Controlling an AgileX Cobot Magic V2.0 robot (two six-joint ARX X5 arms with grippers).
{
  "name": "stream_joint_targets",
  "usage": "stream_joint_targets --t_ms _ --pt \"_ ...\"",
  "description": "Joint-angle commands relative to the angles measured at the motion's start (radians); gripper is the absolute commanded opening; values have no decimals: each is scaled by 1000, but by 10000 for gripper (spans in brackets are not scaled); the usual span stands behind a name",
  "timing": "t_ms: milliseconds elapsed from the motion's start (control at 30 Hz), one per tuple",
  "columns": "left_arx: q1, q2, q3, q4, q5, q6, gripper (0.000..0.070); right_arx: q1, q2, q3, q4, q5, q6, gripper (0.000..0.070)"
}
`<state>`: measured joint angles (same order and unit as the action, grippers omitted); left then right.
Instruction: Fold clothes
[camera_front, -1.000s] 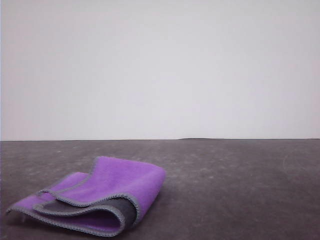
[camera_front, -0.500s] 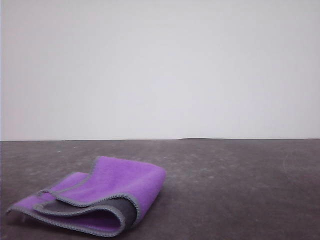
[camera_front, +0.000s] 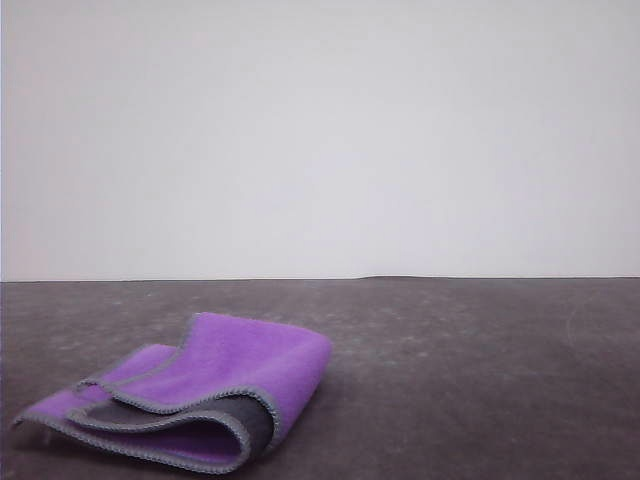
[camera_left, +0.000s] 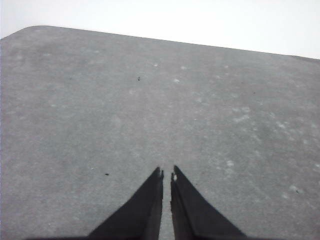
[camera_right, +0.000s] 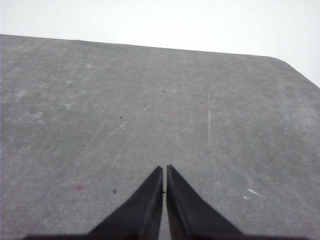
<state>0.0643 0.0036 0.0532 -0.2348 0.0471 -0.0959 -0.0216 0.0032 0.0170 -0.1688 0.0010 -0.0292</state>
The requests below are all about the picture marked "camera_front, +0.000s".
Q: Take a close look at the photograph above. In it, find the purple towel with grey hem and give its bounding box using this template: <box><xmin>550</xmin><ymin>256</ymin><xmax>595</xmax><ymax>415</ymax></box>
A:
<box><xmin>9</xmin><ymin>310</ymin><xmax>335</xmax><ymax>476</ymax></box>

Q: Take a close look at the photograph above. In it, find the grey table cloth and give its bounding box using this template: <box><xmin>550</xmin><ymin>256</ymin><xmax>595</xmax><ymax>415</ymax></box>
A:
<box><xmin>0</xmin><ymin>274</ymin><xmax>640</xmax><ymax>480</ymax></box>

